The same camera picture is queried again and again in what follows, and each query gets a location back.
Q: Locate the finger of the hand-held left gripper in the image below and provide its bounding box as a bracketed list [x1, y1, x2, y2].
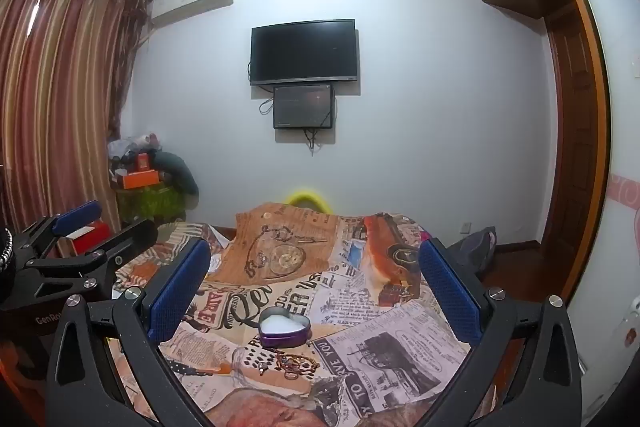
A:
[25, 219, 159, 303]
[12, 201, 103, 259]

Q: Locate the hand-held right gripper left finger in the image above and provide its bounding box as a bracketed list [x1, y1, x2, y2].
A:
[45, 237, 212, 427]

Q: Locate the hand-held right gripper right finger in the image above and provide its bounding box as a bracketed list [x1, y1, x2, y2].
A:
[417, 237, 585, 427]

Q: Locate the purple heart-shaped tin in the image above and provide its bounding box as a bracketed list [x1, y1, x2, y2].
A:
[257, 306, 312, 349]

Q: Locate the amber beaded bracelet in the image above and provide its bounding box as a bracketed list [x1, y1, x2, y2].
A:
[276, 353, 321, 376]

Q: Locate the red and white box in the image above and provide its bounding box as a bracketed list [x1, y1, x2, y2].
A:
[57, 220, 110, 259]

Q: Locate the striped patchwork bedsheet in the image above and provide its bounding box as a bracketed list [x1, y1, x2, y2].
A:
[157, 221, 239, 279]

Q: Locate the dark grey bag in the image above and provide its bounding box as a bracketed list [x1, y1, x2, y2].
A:
[446, 227, 499, 276]

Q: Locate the long orange box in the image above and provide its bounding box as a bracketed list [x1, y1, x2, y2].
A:
[122, 171, 162, 190]

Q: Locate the white plastic bag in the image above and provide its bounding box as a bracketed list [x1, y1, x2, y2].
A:
[107, 136, 135, 164]

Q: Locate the dark grey cushion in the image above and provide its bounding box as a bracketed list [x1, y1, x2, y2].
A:
[151, 150, 201, 198]

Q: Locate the newspaper print blanket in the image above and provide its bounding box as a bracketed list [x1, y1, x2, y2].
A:
[107, 202, 473, 427]

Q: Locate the striped brown curtain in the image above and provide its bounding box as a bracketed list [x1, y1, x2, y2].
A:
[0, 0, 151, 253]

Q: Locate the brown wooden door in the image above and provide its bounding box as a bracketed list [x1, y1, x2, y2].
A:
[544, 0, 612, 308]

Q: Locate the yellow plastic ring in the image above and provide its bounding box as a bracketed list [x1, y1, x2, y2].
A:
[285, 189, 331, 210]

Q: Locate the black hanging monitor cable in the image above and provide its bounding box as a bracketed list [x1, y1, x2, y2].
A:
[302, 128, 322, 156]

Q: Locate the pink wall sticker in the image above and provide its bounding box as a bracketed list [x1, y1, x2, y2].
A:
[608, 173, 640, 259]

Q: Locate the small black wall monitor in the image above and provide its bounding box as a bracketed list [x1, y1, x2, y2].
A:
[272, 83, 335, 130]

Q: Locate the large black wall television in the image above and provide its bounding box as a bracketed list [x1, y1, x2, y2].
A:
[250, 19, 358, 86]

